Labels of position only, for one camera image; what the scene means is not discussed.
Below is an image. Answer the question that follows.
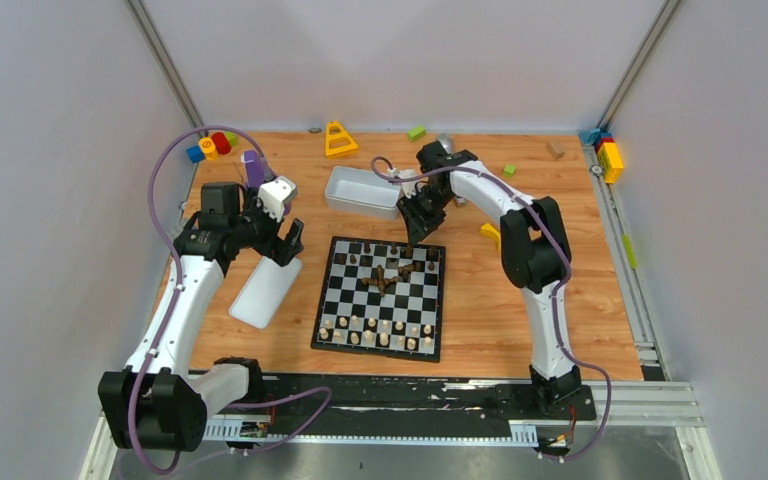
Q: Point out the silver microphone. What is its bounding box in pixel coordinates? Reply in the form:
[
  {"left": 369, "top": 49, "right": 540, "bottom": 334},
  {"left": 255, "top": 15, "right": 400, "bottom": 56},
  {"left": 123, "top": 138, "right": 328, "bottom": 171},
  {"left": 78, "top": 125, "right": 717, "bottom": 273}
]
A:
[{"left": 436, "top": 133, "right": 456, "bottom": 154}]

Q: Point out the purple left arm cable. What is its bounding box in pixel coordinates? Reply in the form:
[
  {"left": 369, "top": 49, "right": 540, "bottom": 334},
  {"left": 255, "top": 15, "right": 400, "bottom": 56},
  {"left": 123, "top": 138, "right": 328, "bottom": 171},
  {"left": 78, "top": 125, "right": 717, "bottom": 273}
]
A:
[{"left": 126, "top": 125, "right": 332, "bottom": 477}]

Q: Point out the blue toy block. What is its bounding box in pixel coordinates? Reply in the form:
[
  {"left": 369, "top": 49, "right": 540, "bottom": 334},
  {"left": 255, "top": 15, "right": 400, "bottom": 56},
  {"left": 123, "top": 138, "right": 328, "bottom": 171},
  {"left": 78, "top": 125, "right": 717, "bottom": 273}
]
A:
[{"left": 186, "top": 145, "right": 206, "bottom": 164}]

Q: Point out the yellow triangular toy block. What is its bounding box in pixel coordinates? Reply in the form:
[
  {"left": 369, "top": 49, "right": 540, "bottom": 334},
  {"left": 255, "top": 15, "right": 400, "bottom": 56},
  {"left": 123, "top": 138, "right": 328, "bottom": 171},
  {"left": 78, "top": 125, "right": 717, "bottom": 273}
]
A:
[{"left": 324, "top": 121, "right": 359, "bottom": 159}]

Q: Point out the green block near wall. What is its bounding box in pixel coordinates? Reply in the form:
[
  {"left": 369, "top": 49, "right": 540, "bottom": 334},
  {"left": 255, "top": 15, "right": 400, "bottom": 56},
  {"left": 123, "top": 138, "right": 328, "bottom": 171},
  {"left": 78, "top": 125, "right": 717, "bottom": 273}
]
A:
[{"left": 406, "top": 125, "right": 427, "bottom": 142}]

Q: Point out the white rectangular box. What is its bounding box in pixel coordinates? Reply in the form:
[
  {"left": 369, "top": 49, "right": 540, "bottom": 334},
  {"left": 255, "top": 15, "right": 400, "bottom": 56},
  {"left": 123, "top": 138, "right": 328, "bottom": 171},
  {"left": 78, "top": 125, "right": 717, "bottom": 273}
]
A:
[{"left": 324, "top": 166, "right": 401, "bottom": 221}]

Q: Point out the stacked coloured blocks right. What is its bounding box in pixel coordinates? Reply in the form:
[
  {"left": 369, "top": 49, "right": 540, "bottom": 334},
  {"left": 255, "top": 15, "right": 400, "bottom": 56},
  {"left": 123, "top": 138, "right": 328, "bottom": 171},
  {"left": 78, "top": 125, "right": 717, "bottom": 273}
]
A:
[{"left": 578, "top": 129, "right": 624, "bottom": 184}]

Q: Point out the brown wooden block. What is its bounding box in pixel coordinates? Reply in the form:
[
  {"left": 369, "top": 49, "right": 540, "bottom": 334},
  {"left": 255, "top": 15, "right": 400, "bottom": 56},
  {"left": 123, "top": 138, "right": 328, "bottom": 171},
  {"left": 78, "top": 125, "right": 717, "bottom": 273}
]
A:
[{"left": 546, "top": 141, "right": 566, "bottom": 160}]

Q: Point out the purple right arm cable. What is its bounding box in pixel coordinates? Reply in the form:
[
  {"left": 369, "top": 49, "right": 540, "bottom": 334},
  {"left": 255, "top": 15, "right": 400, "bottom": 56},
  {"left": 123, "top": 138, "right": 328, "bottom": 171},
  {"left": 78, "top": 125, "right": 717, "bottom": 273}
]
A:
[{"left": 370, "top": 156, "right": 613, "bottom": 463}]

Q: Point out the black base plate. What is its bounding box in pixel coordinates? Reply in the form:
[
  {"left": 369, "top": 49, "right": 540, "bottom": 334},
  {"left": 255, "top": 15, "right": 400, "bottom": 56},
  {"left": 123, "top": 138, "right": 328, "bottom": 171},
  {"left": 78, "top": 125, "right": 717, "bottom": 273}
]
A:
[{"left": 223, "top": 373, "right": 597, "bottom": 440}]

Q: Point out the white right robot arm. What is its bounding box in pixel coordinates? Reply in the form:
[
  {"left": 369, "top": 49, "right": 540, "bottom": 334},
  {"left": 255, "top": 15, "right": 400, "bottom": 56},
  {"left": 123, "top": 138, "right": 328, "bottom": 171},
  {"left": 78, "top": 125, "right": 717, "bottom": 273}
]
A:
[{"left": 385, "top": 141, "right": 581, "bottom": 418}]

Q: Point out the purple metronome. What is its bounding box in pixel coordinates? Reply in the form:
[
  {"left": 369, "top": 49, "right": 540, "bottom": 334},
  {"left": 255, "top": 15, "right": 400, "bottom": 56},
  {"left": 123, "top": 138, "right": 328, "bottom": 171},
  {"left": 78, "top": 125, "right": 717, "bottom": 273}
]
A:
[{"left": 241, "top": 149, "right": 276, "bottom": 188}]

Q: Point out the black white chessboard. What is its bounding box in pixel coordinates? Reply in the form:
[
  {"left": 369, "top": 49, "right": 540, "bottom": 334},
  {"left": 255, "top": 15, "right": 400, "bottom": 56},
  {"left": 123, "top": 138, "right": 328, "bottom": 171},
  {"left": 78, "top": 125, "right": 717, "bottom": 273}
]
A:
[{"left": 310, "top": 236, "right": 446, "bottom": 363}]

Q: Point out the yellow curved block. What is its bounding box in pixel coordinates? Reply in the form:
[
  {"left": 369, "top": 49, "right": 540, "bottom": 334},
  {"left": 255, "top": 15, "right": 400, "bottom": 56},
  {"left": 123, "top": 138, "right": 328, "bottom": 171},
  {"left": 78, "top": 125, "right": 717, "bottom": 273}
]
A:
[{"left": 479, "top": 223, "right": 502, "bottom": 252}]

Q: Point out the red cylinder block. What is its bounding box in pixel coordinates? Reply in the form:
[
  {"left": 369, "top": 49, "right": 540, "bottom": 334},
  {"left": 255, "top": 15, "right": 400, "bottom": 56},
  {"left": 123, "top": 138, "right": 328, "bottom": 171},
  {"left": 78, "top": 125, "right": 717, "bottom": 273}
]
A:
[{"left": 211, "top": 131, "right": 232, "bottom": 156}]

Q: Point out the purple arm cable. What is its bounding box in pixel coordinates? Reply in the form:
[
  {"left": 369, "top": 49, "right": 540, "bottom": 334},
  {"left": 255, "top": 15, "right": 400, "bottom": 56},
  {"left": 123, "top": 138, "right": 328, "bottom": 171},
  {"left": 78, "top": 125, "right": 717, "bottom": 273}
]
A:
[
  {"left": 126, "top": 125, "right": 332, "bottom": 477},
  {"left": 370, "top": 156, "right": 613, "bottom": 463}
]

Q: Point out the small green cube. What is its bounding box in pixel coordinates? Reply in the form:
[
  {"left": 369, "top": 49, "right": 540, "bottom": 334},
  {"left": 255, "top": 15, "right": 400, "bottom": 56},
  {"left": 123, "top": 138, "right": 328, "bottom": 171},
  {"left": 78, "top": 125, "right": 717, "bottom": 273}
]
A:
[{"left": 503, "top": 164, "right": 517, "bottom": 178}]

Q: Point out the yellow cylinder block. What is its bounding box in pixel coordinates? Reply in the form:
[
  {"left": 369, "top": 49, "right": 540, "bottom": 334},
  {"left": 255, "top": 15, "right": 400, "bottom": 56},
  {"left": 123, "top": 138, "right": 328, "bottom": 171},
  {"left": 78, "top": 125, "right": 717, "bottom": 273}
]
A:
[{"left": 198, "top": 137, "right": 220, "bottom": 160}]

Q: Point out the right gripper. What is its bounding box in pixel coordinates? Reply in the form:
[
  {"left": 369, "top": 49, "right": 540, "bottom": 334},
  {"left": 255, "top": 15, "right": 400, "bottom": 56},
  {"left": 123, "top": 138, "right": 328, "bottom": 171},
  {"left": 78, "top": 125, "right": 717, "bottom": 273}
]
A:
[{"left": 397, "top": 185, "right": 455, "bottom": 247}]

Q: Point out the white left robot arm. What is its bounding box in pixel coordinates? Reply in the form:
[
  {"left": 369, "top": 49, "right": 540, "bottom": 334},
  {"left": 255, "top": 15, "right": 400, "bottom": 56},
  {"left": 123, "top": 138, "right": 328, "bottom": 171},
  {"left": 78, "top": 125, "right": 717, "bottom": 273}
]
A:
[{"left": 98, "top": 176, "right": 304, "bottom": 452}]

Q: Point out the green block in corner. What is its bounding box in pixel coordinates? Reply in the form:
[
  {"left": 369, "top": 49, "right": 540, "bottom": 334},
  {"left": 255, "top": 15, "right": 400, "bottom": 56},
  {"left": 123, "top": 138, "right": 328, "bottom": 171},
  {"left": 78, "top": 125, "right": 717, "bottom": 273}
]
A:
[{"left": 225, "top": 132, "right": 238, "bottom": 147}]

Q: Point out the white box lid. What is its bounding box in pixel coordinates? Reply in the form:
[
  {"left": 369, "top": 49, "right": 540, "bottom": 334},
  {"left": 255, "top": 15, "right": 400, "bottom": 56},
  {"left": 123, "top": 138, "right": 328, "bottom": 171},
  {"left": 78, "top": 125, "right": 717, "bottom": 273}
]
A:
[{"left": 228, "top": 257, "right": 303, "bottom": 330}]

